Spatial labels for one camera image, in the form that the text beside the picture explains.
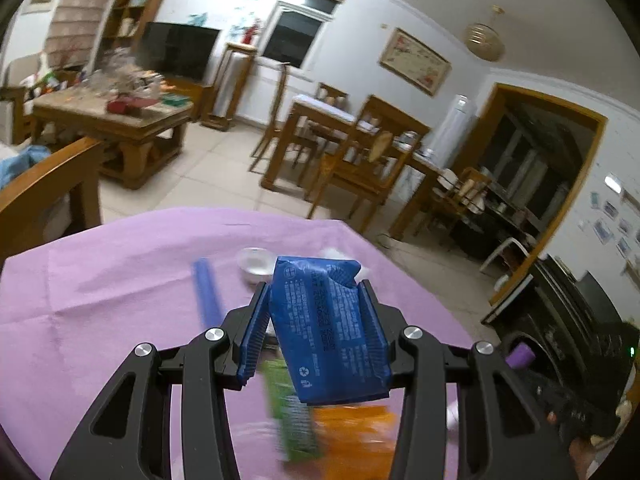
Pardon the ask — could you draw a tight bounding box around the blue tissue pack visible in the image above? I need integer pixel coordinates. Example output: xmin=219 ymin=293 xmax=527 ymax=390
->
xmin=269 ymin=256 xmax=392 ymax=405

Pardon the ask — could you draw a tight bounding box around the white tissue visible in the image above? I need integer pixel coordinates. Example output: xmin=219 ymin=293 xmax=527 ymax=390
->
xmin=319 ymin=247 xmax=370 ymax=282

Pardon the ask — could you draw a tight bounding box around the blue cloth on sofa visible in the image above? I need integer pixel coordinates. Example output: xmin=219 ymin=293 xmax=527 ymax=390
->
xmin=0 ymin=144 xmax=51 ymax=190

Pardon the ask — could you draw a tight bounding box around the orange snack bag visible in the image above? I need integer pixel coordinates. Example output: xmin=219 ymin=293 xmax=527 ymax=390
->
xmin=312 ymin=404 xmax=397 ymax=480

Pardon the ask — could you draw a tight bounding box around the gold ceiling lamp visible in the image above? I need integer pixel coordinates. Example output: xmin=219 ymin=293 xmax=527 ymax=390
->
xmin=464 ymin=4 xmax=506 ymax=63

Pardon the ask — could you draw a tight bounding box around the white bottle cap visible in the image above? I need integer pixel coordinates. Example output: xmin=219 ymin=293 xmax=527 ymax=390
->
xmin=238 ymin=247 xmax=277 ymax=284

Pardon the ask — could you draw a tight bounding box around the wooden dining chair front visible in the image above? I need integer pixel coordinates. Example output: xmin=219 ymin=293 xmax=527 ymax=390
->
xmin=305 ymin=96 xmax=432 ymax=234

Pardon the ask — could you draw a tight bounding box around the white standing air conditioner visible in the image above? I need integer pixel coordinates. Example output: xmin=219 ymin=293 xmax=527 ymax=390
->
xmin=427 ymin=94 xmax=476 ymax=169

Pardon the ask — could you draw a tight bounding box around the wooden dining chair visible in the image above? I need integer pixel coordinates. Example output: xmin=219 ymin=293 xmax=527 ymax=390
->
xmin=305 ymin=96 xmax=432 ymax=234
xmin=247 ymin=63 xmax=319 ymax=174

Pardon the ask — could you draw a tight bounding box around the wooden sofa with cushions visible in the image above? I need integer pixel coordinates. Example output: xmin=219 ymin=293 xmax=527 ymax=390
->
xmin=1 ymin=136 xmax=103 ymax=260

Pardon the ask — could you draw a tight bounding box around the tall wooden plant stand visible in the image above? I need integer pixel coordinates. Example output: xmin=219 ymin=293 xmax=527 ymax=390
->
xmin=200 ymin=42 xmax=257 ymax=131

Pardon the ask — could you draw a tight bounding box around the wooden bookshelf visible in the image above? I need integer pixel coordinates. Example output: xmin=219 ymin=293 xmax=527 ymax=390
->
xmin=98 ymin=0 xmax=164 ymax=58

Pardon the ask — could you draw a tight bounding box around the blue stick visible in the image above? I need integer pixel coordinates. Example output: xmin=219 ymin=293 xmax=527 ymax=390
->
xmin=192 ymin=258 xmax=224 ymax=328

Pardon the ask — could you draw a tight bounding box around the framed floral picture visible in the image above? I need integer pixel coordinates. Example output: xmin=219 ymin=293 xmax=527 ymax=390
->
xmin=378 ymin=27 xmax=451 ymax=96

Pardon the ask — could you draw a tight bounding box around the wooden dining table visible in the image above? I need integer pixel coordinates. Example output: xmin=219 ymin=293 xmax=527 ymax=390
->
xmin=260 ymin=94 xmax=432 ymax=234

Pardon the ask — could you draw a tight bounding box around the purple tablecloth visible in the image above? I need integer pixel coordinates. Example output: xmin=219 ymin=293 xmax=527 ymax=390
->
xmin=1 ymin=208 xmax=472 ymax=478

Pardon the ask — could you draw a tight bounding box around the wooden dining chair left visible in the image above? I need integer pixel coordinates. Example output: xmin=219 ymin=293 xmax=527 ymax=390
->
xmin=247 ymin=63 xmax=319 ymax=174

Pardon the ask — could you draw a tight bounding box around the green snack wrapper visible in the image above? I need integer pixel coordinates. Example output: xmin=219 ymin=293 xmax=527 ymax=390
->
xmin=260 ymin=359 xmax=321 ymax=463

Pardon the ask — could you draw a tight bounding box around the wooden coffee table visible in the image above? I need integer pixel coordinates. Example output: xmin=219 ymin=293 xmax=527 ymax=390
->
xmin=32 ymin=89 xmax=193 ymax=190

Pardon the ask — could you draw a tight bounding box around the black television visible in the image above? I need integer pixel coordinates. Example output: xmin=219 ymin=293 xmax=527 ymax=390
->
xmin=134 ymin=22 xmax=220 ymax=82

